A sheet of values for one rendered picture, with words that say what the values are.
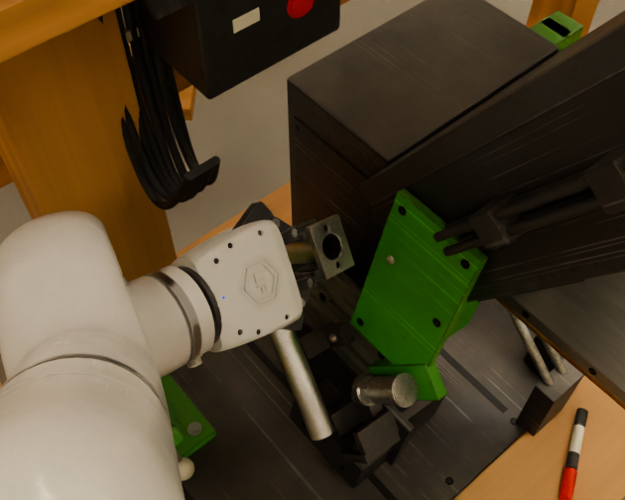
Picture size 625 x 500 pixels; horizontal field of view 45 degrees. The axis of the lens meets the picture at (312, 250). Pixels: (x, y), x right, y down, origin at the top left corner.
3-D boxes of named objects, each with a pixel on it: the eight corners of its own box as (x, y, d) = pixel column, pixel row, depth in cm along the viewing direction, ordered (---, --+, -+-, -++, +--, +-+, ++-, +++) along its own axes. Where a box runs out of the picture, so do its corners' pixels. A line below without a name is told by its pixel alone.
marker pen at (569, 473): (574, 411, 103) (577, 406, 101) (586, 415, 102) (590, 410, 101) (557, 500, 96) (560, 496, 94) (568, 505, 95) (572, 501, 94)
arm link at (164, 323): (118, 271, 67) (155, 367, 68) (-29, 330, 59) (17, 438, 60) (164, 260, 61) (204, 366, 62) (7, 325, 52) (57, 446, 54)
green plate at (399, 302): (462, 357, 91) (531, 231, 76) (416, 389, 86) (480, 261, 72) (395, 296, 96) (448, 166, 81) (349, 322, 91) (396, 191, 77)
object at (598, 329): (712, 330, 87) (723, 316, 85) (627, 416, 81) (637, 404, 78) (462, 142, 104) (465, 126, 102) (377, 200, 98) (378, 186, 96)
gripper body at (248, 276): (224, 367, 64) (315, 316, 71) (186, 254, 62) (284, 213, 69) (178, 363, 70) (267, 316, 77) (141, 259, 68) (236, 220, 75)
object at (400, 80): (507, 216, 122) (563, 48, 95) (369, 322, 111) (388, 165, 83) (426, 153, 130) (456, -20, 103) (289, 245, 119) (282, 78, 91)
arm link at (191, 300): (205, 373, 62) (233, 358, 64) (171, 273, 61) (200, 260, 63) (155, 368, 69) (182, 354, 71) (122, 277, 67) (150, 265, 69)
